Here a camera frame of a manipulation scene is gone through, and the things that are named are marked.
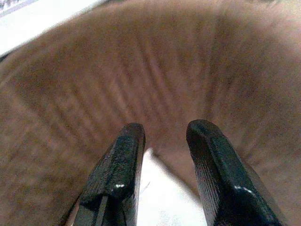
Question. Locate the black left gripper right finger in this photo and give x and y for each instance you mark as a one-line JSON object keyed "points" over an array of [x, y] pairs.
{"points": [[223, 179]]}

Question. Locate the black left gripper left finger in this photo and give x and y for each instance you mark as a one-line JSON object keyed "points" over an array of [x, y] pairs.
{"points": [[117, 169]]}

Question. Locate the white pillow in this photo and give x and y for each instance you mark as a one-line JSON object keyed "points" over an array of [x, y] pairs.
{"points": [[164, 193]]}

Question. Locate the brown fabric sofa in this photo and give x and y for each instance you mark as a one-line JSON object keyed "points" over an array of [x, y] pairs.
{"points": [[150, 70]]}

